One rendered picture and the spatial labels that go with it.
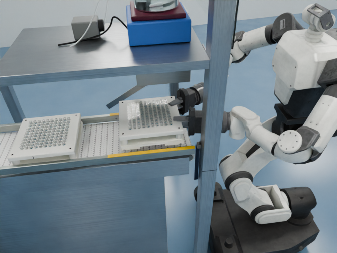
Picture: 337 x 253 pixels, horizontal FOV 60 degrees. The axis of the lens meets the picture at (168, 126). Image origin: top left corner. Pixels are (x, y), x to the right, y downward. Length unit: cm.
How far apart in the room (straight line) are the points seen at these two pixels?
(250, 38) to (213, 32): 65
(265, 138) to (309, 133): 15
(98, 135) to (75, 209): 37
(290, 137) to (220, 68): 31
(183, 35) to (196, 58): 13
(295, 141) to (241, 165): 50
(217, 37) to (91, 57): 38
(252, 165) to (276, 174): 96
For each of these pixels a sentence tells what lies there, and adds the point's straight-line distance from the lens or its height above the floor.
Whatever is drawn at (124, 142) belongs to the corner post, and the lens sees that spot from 112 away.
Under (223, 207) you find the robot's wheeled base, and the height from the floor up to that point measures 19.
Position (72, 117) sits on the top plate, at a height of 96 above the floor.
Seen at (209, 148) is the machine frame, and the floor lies 97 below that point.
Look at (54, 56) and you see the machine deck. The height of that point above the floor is 133.
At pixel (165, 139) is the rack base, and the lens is 114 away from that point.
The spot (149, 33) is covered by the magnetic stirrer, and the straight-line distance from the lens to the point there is 96.
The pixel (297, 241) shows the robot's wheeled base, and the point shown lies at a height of 17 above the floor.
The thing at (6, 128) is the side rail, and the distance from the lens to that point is 148.
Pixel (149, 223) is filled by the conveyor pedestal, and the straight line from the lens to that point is 158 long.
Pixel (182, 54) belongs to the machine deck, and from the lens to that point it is 91.
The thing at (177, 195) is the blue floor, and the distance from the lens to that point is 217.
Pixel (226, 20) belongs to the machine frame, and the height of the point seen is 144.
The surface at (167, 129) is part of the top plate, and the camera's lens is 111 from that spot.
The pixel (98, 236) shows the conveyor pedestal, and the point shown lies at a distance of 165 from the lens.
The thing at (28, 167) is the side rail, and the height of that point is 91.
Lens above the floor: 171
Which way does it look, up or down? 39 degrees down
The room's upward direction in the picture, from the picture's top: 2 degrees counter-clockwise
